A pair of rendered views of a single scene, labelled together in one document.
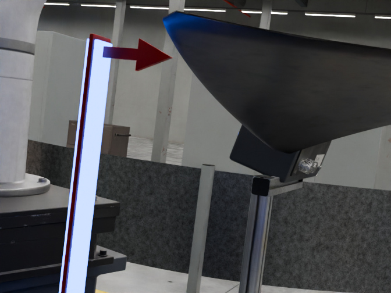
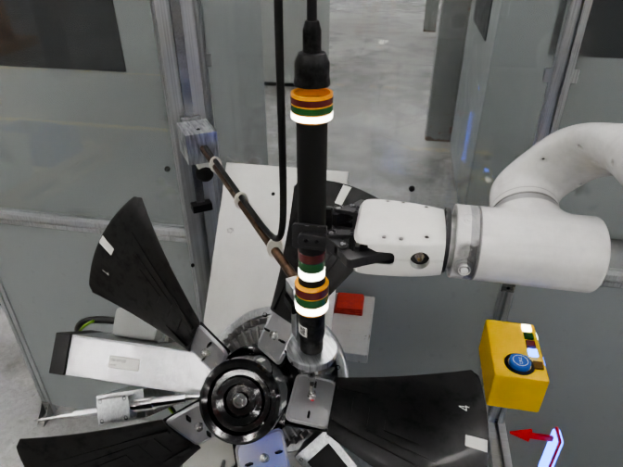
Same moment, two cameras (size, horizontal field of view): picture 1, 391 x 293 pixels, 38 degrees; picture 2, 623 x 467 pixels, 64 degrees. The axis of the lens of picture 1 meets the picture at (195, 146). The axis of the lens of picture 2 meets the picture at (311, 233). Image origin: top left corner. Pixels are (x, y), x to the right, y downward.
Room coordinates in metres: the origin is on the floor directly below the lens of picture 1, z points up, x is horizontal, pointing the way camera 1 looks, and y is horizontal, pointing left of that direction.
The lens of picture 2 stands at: (0.80, -0.35, 1.80)
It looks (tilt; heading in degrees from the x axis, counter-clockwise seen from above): 32 degrees down; 167
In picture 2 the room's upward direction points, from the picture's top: straight up
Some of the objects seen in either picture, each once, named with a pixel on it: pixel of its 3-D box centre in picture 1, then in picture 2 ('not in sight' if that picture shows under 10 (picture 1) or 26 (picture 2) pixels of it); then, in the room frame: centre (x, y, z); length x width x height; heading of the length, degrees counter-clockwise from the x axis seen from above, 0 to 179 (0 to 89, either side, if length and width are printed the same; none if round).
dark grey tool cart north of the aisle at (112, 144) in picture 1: (98, 158); not in sight; (7.26, 1.21, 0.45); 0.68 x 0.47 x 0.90; 70
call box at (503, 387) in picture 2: not in sight; (510, 365); (0.18, 0.21, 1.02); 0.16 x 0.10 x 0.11; 157
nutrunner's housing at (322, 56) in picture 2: not in sight; (311, 228); (0.31, -0.24, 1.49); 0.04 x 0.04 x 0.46
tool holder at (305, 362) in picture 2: not in sight; (308, 321); (0.30, -0.24, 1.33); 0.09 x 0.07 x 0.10; 11
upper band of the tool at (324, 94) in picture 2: not in sight; (311, 106); (0.31, -0.24, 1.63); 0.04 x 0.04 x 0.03
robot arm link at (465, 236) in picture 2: not in sight; (460, 242); (0.37, -0.08, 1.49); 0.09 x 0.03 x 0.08; 157
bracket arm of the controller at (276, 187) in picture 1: (280, 182); not in sight; (1.03, -0.16, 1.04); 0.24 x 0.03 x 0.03; 157
